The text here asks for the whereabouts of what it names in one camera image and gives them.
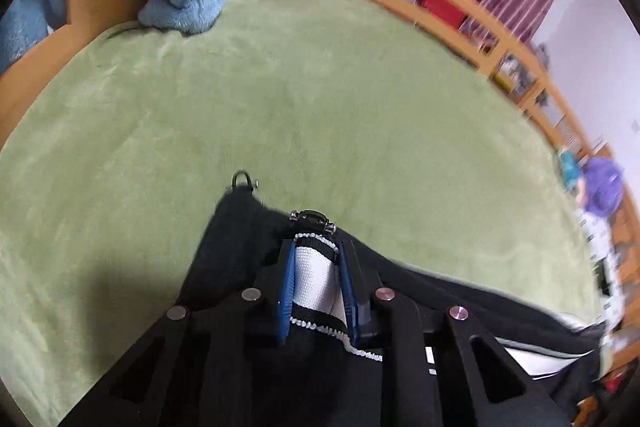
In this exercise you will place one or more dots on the white flower print pillow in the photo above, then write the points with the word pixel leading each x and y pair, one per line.
pixel 597 252

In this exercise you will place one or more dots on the green fleece blanket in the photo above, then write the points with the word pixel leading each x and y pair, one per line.
pixel 300 107

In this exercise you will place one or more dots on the teal geometric patterned pillow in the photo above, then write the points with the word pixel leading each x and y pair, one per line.
pixel 570 169

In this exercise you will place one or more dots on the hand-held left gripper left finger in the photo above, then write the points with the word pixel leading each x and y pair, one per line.
pixel 285 297

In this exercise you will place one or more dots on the black pants with white stripe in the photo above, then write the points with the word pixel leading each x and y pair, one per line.
pixel 235 242

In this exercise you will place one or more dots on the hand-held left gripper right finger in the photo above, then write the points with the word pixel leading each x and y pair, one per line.
pixel 350 299

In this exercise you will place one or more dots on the red chair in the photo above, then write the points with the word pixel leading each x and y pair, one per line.
pixel 442 7

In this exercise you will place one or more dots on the purple plush toy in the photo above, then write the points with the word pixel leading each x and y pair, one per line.
pixel 602 187

